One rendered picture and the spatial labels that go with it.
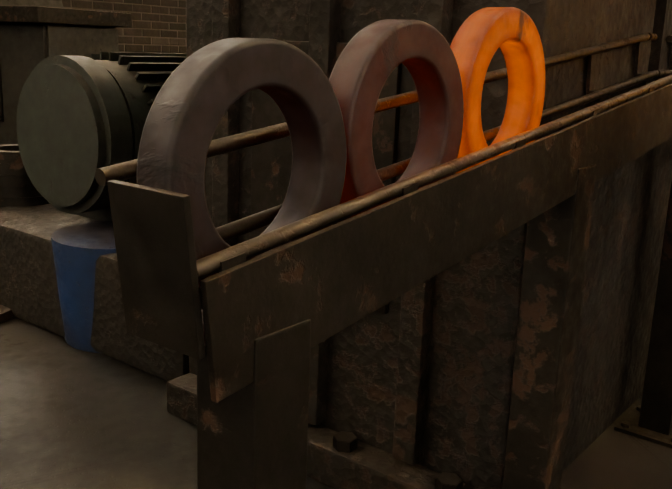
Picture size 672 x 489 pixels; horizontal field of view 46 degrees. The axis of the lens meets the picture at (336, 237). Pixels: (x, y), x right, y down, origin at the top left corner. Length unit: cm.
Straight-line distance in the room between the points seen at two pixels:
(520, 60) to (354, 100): 31
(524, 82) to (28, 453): 108
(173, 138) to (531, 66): 50
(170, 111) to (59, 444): 114
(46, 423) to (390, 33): 119
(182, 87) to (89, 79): 143
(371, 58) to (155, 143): 21
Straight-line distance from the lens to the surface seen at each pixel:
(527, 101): 91
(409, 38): 69
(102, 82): 194
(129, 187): 52
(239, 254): 52
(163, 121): 51
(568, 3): 118
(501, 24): 83
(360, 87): 63
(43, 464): 153
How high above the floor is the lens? 72
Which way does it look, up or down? 13 degrees down
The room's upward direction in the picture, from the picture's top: 2 degrees clockwise
